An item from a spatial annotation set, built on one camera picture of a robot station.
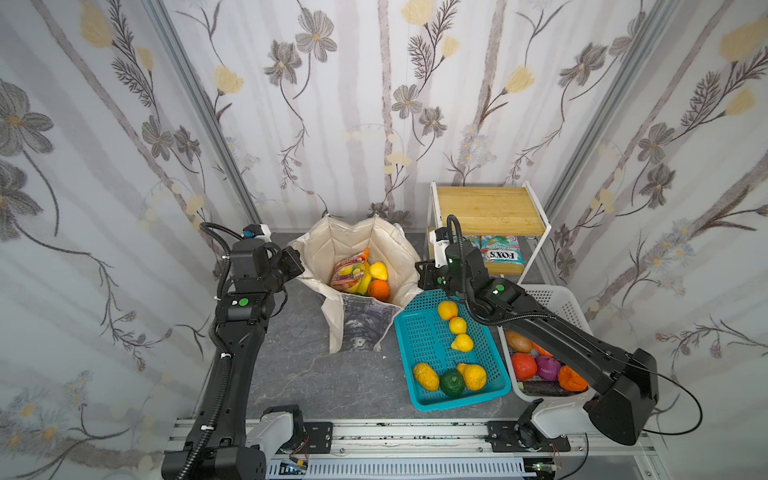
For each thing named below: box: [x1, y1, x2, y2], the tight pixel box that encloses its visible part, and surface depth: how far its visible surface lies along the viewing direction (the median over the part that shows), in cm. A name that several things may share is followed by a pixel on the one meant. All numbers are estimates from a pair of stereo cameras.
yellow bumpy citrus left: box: [413, 362, 439, 392], surface depth 82 cm
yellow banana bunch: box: [350, 266, 372, 295], surface depth 92 cm
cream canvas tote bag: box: [289, 215, 423, 353], surface depth 79 cm
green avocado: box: [439, 369, 465, 398], surface depth 80 cm
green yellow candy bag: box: [331, 252, 366, 293], surface depth 89 cm
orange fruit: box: [368, 279, 390, 301], surface depth 90 cm
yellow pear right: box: [457, 363, 487, 391], surface depth 81 cm
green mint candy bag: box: [481, 235, 526, 265], surface depth 93 cm
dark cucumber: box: [522, 380, 578, 397], surface depth 81 cm
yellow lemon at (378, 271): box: [369, 262, 388, 281], surface depth 91 cm
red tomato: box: [512, 352, 537, 381], surface depth 80 cm
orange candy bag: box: [331, 248, 371, 291], surface depth 89 cm
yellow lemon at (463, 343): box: [451, 333, 474, 353], surface depth 88 cm
